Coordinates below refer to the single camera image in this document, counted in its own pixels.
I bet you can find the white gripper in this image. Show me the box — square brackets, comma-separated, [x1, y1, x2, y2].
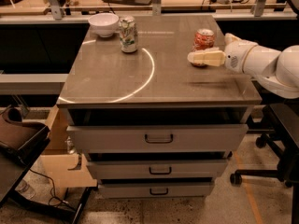
[187, 33, 257, 73]

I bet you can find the red coke can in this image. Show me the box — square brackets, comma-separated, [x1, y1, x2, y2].
[192, 28, 215, 66]

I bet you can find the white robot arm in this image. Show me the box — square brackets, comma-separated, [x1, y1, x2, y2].
[187, 33, 299, 99]

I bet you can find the green white soda can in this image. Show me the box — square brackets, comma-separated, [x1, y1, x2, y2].
[120, 16, 138, 53]

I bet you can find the top grey drawer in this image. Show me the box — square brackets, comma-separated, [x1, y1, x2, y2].
[67, 124, 248, 153]

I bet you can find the grey drawer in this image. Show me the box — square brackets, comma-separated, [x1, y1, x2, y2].
[98, 182, 214, 199]
[87, 160, 227, 180]
[67, 124, 248, 153]

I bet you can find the grey drawer cabinet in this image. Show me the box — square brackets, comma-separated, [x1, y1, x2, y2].
[57, 16, 261, 188]

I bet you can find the black office chair base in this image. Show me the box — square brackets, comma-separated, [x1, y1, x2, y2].
[230, 104, 299, 224]

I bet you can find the white bowl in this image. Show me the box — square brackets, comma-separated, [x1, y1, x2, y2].
[88, 13, 120, 37]

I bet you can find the middle grey drawer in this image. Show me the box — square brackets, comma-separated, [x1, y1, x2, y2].
[87, 160, 227, 180]

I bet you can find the bottom grey drawer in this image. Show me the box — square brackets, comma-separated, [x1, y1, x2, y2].
[98, 182, 214, 199]

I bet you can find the brown cardboard box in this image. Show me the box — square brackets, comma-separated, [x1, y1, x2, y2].
[40, 105, 97, 199]

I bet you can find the dark brown tray left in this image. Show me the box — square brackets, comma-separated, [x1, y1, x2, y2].
[0, 106, 50, 165]

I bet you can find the black floor cable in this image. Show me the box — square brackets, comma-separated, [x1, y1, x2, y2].
[29, 168, 78, 213]

